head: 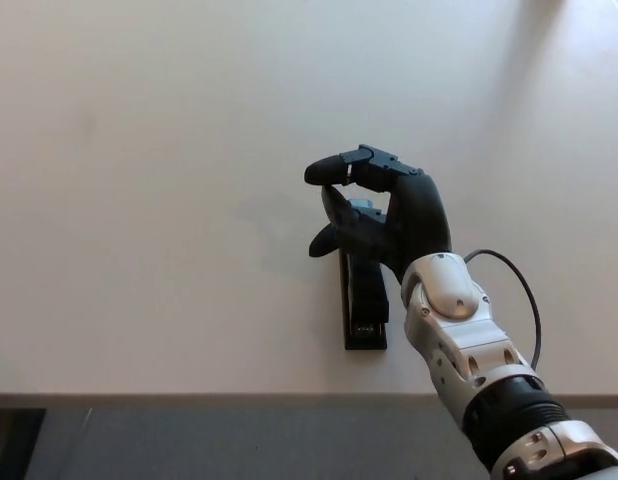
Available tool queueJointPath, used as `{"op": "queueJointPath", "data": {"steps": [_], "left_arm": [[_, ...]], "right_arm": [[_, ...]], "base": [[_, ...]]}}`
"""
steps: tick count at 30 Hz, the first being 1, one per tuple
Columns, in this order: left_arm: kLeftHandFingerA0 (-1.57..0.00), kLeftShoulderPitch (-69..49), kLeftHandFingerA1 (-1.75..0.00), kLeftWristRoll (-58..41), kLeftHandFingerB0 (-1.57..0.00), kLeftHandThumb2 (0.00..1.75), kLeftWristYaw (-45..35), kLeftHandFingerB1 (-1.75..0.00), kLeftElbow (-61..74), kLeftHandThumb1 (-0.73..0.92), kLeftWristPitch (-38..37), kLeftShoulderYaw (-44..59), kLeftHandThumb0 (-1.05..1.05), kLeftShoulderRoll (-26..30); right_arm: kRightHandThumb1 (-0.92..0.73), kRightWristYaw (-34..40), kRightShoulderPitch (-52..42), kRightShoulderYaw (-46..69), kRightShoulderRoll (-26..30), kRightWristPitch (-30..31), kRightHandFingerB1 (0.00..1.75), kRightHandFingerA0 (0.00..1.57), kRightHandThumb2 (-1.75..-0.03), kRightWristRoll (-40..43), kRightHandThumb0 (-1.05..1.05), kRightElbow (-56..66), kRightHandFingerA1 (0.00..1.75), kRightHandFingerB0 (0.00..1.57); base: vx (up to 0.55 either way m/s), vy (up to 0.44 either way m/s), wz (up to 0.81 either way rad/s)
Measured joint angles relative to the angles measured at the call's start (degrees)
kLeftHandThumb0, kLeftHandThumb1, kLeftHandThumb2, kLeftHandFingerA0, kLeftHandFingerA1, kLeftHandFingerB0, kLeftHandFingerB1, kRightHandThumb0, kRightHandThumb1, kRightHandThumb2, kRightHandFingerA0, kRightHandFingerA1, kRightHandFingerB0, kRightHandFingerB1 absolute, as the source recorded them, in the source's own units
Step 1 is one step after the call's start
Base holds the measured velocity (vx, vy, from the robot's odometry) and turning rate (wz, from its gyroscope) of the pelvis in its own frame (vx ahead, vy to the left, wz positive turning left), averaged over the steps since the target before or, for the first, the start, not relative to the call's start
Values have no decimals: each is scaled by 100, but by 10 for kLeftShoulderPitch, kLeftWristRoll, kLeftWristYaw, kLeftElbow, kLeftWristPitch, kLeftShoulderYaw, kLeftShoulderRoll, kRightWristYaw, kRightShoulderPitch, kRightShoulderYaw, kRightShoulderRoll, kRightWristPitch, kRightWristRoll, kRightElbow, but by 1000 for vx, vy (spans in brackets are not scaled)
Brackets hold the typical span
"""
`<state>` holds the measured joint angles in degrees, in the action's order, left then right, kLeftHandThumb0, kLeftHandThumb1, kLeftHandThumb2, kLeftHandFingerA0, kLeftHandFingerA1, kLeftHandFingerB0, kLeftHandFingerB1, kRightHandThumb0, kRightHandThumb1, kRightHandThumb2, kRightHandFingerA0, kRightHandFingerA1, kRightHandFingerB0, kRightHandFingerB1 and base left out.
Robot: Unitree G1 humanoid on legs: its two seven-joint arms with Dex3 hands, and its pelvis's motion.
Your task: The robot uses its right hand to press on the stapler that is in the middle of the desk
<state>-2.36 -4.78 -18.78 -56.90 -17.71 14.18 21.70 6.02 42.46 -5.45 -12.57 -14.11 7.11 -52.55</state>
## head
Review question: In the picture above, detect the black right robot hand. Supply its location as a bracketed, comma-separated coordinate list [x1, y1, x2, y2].
[303, 143, 455, 286]

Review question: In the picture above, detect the black glossy stapler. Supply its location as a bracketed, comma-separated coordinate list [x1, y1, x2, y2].
[338, 198, 391, 352]

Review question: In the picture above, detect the black object under desk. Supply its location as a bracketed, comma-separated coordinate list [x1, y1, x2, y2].
[0, 408, 47, 480]

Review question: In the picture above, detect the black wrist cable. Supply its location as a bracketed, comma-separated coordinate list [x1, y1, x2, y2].
[462, 249, 542, 371]

